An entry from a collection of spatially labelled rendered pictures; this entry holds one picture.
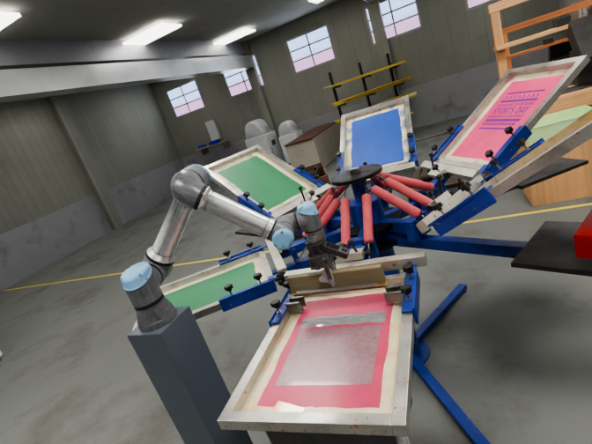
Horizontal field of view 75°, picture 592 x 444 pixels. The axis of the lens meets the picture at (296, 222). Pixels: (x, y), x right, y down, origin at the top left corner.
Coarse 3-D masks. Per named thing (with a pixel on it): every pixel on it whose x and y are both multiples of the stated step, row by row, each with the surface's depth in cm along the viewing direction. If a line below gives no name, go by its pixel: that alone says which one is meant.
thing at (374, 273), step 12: (288, 276) 165; (300, 276) 162; (312, 276) 159; (336, 276) 156; (348, 276) 154; (360, 276) 152; (372, 276) 150; (384, 276) 151; (300, 288) 163; (312, 288) 162
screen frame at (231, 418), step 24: (408, 336) 129; (264, 360) 145; (408, 360) 118; (240, 384) 133; (408, 384) 110; (240, 408) 127; (408, 408) 104; (312, 432) 109; (336, 432) 106; (360, 432) 103; (384, 432) 101; (408, 432) 99
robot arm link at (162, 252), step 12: (192, 168) 142; (204, 168) 149; (204, 180) 143; (180, 204) 147; (168, 216) 149; (180, 216) 148; (168, 228) 150; (180, 228) 151; (156, 240) 154; (168, 240) 152; (156, 252) 153; (168, 252) 154; (156, 264) 153; (168, 264) 156
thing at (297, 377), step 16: (320, 304) 173; (336, 304) 168; (304, 336) 154; (320, 336) 150; (336, 336) 147; (288, 352) 147; (304, 352) 144; (320, 352) 141; (288, 368) 138; (304, 368) 136; (320, 368) 133; (272, 384) 133; (288, 384) 131; (304, 384) 128; (320, 384) 126; (272, 400) 126; (288, 400) 124; (304, 400) 122
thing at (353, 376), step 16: (352, 304) 164; (368, 304) 160; (384, 304) 157; (352, 336) 144; (368, 336) 141; (384, 336) 138; (336, 352) 138; (352, 352) 135; (368, 352) 133; (384, 352) 130; (336, 368) 130; (352, 368) 128; (368, 368) 126; (336, 384) 124; (352, 384) 121; (368, 384) 119; (320, 400) 119; (336, 400) 117; (352, 400) 115; (368, 400) 113
